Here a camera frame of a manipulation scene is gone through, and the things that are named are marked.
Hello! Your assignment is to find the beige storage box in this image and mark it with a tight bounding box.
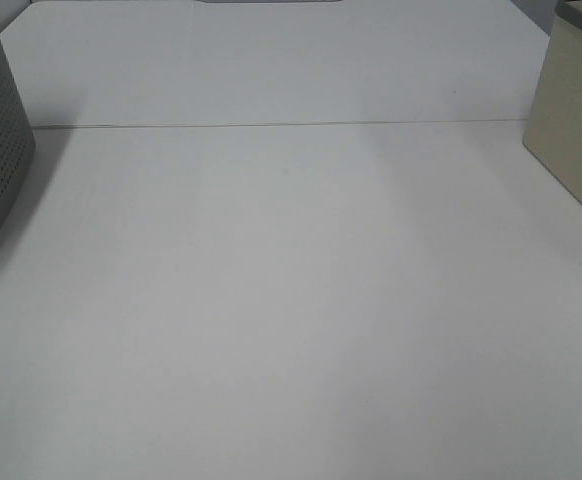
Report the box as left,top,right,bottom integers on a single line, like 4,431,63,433
523,1,582,205

